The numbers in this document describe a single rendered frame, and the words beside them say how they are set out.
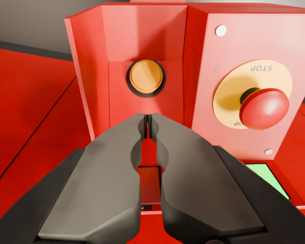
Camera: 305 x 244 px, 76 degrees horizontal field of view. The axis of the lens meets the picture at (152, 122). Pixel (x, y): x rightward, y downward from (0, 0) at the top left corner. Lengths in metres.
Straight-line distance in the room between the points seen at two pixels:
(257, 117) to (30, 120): 0.49
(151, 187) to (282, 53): 0.17
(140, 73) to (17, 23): 0.90
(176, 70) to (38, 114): 0.41
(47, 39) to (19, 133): 0.61
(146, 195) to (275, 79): 0.16
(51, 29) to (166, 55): 0.83
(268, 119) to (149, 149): 0.33
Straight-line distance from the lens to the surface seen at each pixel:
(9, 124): 0.55
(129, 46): 0.24
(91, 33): 0.18
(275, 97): 0.18
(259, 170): 0.25
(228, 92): 0.19
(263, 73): 0.20
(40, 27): 1.05
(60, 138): 0.49
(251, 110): 0.18
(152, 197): 0.20
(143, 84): 0.23
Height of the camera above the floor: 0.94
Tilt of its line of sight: 55 degrees down
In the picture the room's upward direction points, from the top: 176 degrees clockwise
